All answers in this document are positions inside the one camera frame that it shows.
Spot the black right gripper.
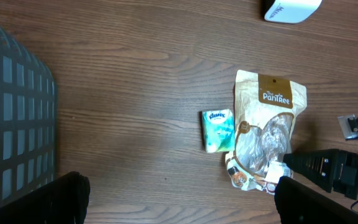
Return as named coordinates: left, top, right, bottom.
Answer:
left=283, top=118, right=358, bottom=200

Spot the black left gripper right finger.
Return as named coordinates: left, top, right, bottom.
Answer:
left=274, top=176, right=358, bottom=224

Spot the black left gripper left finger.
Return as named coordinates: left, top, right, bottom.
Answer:
left=0, top=172, right=90, bottom=224

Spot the brown beige snack pouch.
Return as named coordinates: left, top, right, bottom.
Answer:
left=225, top=70, right=307, bottom=194

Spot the small teal tissue pack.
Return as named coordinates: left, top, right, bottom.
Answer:
left=201, top=109, right=235, bottom=153

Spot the grey plastic mesh basket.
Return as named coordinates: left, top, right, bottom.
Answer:
left=0, top=26, right=58, bottom=208

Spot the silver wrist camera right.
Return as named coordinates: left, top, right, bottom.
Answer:
left=338, top=114, right=358, bottom=140

